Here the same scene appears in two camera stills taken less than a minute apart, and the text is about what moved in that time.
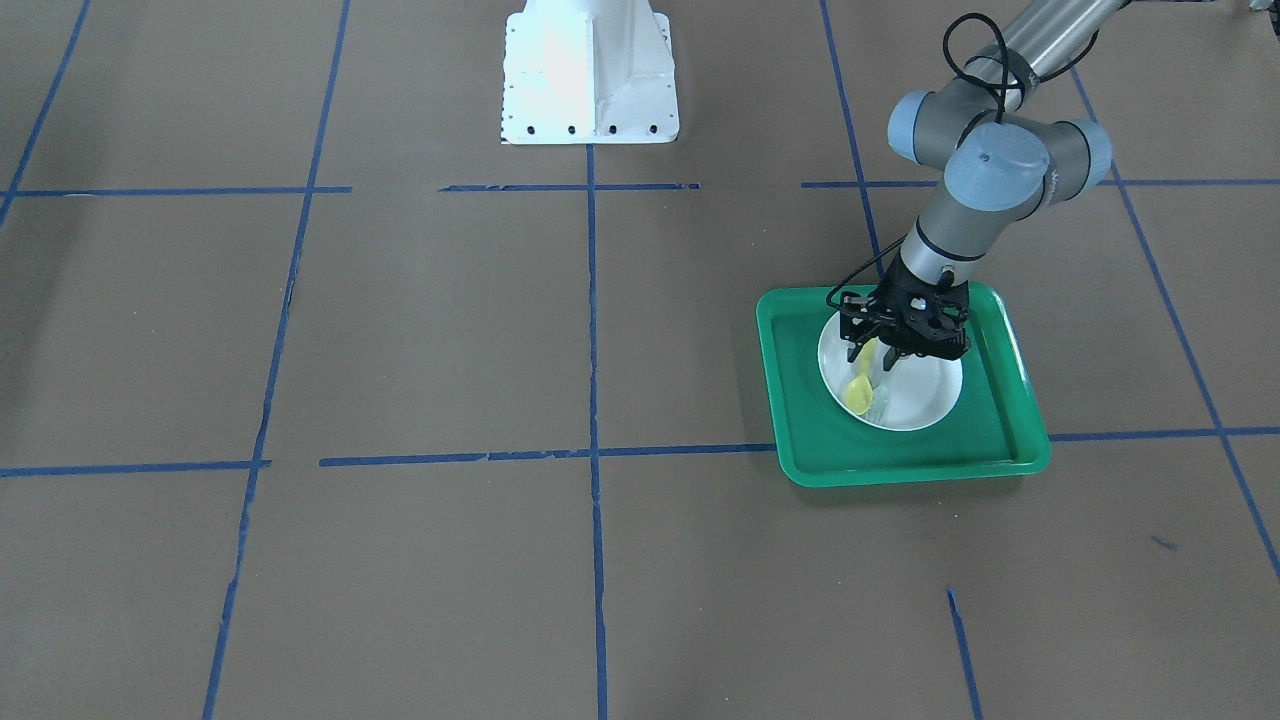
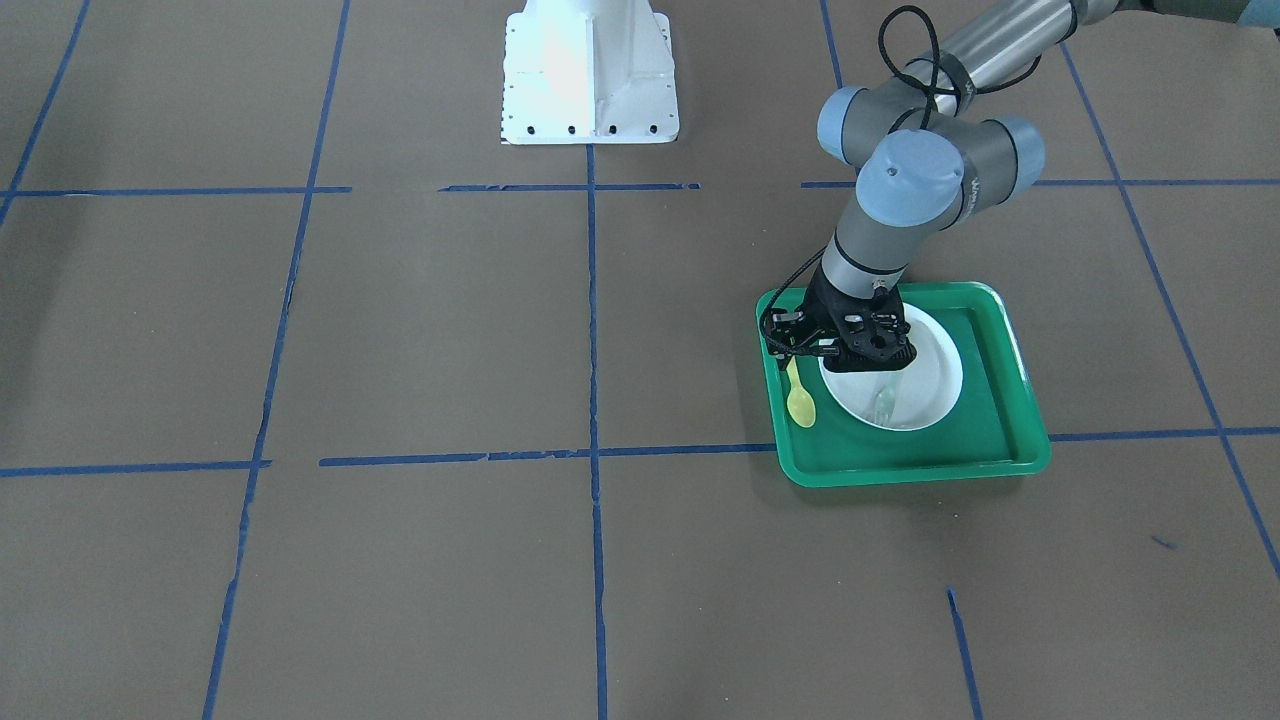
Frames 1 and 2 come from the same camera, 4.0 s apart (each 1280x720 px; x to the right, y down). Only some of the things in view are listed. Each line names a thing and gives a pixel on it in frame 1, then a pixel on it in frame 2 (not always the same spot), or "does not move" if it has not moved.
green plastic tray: (994, 421) does not move
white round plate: (920, 388) does not move
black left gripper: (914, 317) → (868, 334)
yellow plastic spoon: (859, 390) → (800, 403)
